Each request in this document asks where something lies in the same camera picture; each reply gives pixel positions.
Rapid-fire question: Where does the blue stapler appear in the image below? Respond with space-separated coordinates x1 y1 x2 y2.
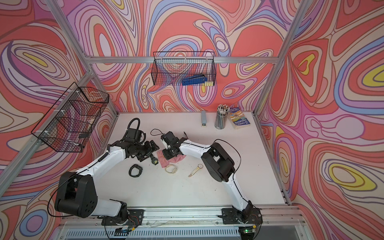
182 74 208 86

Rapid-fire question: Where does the beige strap yellow dial watch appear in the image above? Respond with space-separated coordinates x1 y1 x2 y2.
189 164 204 178

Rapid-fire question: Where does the small black looped watch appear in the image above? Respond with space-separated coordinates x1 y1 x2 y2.
129 164 143 178

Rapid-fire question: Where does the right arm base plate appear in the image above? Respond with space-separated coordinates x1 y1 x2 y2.
218 207 263 226

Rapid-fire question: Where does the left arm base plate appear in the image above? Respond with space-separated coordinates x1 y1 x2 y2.
102 209 145 228

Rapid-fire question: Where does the colourful book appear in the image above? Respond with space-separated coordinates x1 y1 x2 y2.
228 108 251 130

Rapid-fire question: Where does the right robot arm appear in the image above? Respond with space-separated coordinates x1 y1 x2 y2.
161 132 254 223

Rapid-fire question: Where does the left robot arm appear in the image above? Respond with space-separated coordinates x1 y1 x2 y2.
55 126 159 225

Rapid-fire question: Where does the black wire basket back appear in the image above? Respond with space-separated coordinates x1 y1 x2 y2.
151 51 217 86

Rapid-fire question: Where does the black wire basket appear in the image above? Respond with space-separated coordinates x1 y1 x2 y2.
31 83 110 153
151 51 217 86

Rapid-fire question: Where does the metal pencil cup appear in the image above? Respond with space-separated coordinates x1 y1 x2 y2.
215 104 230 130

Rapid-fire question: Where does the black wire basket left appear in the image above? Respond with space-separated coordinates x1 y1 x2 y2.
31 83 110 153

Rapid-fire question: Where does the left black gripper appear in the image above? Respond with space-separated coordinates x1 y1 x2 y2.
133 139 160 162

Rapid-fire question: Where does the beige looped watch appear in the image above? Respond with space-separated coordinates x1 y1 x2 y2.
165 164 178 174

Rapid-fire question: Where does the pink cloth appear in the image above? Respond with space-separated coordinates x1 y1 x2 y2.
157 150 186 168

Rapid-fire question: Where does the grey stapler on table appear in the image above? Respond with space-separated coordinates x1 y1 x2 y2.
201 111 207 127

